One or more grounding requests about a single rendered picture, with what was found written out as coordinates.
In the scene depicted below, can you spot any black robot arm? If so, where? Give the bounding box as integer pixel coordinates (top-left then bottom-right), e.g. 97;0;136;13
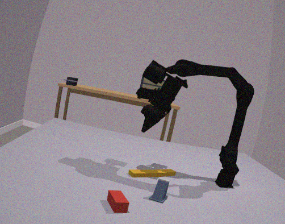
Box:
136;59;254;188

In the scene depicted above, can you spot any red rectangular block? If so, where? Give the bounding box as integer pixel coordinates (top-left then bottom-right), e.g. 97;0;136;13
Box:
107;190;129;213

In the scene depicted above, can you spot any yellow bar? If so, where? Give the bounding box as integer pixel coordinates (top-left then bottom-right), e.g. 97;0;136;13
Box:
128;169;176;177

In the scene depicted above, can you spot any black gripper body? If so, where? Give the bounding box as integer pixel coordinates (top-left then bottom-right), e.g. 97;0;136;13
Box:
141;88;176;123

